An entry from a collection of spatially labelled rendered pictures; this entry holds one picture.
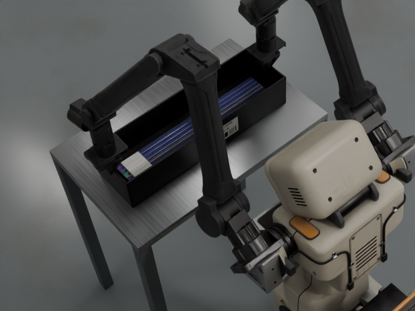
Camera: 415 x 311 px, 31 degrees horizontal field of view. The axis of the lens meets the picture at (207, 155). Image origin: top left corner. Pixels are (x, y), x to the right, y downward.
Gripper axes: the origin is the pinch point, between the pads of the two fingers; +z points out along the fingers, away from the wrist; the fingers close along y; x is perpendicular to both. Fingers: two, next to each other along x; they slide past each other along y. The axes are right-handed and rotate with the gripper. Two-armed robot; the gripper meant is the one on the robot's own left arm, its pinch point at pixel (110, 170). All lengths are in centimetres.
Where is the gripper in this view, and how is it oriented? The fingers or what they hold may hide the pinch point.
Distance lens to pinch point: 205.2
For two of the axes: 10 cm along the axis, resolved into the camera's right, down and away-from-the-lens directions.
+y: -7.8, 5.2, -3.5
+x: 6.3, 5.9, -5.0
